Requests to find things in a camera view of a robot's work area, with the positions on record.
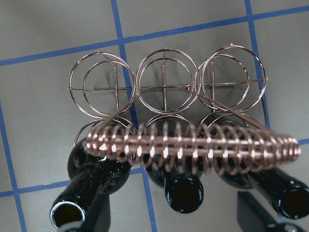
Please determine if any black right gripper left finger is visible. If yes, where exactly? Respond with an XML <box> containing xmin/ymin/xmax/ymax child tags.
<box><xmin>60</xmin><ymin>193</ymin><xmax>111</xmax><ymax>232</ymax></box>

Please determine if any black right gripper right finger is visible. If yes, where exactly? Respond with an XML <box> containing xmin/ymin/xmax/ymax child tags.
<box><xmin>237</xmin><ymin>191</ymin><xmax>305</xmax><ymax>232</ymax></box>

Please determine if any dark wine bottle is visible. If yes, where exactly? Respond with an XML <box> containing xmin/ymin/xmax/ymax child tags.
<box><xmin>217</xmin><ymin>167</ymin><xmax>309</xmax><ymax>219</ymax></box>
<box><xmin>50</xmin><ymin>138</ymin><xmax>132</xmax><ymax>229</ymax></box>
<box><xmin>143</xmin><ymin>154</ymin><xmax>204</xmax><ymax>214</ymax></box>

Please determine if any copper wire bottle basket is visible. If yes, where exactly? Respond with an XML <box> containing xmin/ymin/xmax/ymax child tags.
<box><xmin>83</xmin><ymin>50</ymin><xmax>301</xmax><ymax>175</ymax></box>

